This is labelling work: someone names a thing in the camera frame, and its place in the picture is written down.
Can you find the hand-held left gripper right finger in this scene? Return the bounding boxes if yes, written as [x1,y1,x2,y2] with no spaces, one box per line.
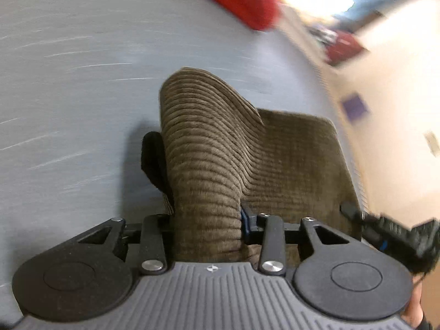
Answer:
[241,206,351,276]

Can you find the brown corduroy pants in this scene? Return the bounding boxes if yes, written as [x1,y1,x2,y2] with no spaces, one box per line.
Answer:
[141,67,364,273]

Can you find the white wall outlet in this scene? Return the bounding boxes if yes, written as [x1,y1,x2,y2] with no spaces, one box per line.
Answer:
[424,131,440,157]

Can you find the dark red object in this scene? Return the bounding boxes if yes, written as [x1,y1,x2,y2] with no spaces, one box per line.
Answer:
[323,29,368,67]

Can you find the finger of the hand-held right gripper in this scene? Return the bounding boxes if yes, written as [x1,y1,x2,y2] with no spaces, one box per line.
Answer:
[340,202,380,229]

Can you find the grey quilted mat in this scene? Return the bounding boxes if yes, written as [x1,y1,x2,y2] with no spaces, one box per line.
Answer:
[0,0,370,320]

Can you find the purple square object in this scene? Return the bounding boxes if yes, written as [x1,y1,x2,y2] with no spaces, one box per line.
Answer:
[340,93,371,123]

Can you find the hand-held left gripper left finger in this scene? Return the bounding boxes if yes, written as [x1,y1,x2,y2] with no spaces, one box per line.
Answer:
[74,213,171,276]

